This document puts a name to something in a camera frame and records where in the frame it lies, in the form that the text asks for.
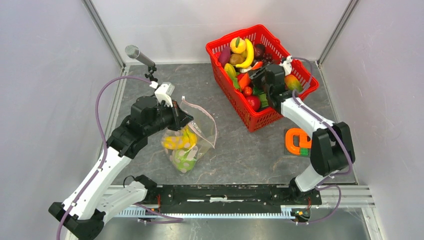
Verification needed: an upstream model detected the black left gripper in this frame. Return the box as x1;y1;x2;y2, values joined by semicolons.
145;99;194;136

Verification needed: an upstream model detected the orange carrot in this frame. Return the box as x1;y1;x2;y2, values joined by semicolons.
237;61;263;92

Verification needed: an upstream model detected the yellow banana bunch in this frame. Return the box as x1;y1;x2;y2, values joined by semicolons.
161;126;198;150

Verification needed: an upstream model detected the clear pink zip top bag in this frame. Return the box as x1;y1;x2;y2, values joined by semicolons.
162;96;218;163

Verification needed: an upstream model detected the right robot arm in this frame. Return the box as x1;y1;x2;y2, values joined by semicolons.
248;64;355;204

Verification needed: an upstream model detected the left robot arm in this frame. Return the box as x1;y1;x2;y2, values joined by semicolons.
48;96;194;240

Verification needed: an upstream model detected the red pepper toy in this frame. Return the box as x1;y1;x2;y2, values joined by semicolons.
242;86;253;97

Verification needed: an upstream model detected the single yellow banana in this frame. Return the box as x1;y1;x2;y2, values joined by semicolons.
235;38;255;69

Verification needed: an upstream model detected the red tomato toy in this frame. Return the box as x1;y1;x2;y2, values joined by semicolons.
245;95;261;112

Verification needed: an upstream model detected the dark grape bunch toy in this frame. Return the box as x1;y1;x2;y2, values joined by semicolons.
253;43;274;65

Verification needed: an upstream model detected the brown potato toy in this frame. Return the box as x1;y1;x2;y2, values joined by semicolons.
228;53;245;66

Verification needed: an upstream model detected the yellow green starfruit toy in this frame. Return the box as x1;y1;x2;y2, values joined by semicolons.
223;63;237;79

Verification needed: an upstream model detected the mango toy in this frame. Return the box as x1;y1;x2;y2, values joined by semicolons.
284;74;303;93

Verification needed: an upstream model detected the red plastic basket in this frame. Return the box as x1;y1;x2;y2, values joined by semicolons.
205;24;326;137

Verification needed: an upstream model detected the purple sweet potato toy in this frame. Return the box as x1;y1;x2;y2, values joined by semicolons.
218;46;231;67

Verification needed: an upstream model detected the black microphone tripod stand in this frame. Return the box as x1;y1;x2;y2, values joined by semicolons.
144;66;158;83

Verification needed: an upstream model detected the grey microphone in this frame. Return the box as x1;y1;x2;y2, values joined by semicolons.
124;45;156;68

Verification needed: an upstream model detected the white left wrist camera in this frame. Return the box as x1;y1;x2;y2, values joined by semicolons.
149;81;175;108

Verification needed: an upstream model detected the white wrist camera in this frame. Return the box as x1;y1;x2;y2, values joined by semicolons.
279;55;293;76
149;81;175;108

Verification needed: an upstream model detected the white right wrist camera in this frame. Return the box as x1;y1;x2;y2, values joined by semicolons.
279;55;293;76

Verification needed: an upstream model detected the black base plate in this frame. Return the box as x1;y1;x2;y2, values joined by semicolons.
141;184;322;214

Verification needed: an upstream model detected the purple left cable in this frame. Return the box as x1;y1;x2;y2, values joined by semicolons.
55;75;184;240

